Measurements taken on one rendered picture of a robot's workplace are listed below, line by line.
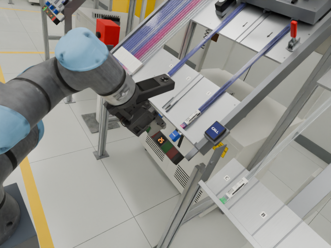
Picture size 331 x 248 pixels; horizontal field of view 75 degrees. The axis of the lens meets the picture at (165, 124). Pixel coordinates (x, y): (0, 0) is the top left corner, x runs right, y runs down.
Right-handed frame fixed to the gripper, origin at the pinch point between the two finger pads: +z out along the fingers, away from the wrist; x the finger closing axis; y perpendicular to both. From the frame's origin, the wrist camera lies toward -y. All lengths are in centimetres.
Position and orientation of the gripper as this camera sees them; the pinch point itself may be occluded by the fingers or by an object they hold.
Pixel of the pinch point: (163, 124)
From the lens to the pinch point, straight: 63.8
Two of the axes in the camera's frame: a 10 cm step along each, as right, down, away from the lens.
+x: 5.7, 5.9, -5.7
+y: -7.3, 6.9, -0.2
